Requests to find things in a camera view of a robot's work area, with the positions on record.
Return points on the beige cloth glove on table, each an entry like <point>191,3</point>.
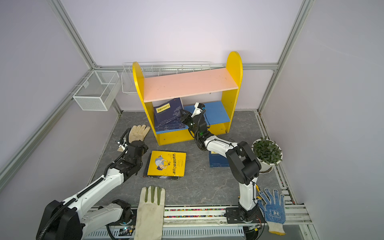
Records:
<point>132,134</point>

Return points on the yellow wooden bookshelf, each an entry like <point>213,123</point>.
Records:
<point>227,80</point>

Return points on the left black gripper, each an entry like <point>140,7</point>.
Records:
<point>145,148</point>

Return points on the potted green plant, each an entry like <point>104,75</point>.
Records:
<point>268,153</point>

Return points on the white mesh box basket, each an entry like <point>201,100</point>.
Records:
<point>98,91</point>

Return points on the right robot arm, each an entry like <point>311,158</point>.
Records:
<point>243,162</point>

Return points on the yellow cartoon book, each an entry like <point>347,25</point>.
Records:
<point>167,164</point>

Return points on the navy book one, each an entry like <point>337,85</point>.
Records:
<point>168,112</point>

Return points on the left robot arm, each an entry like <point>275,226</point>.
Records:
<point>70,219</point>

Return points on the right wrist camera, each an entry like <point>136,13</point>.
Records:
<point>199,109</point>

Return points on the white wire wall basket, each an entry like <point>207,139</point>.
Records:
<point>157,69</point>

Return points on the white green work glove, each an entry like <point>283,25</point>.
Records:
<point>150,214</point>

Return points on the blue dotted work glove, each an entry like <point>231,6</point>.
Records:
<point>273,209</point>

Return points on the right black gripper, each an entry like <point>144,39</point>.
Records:
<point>184,116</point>

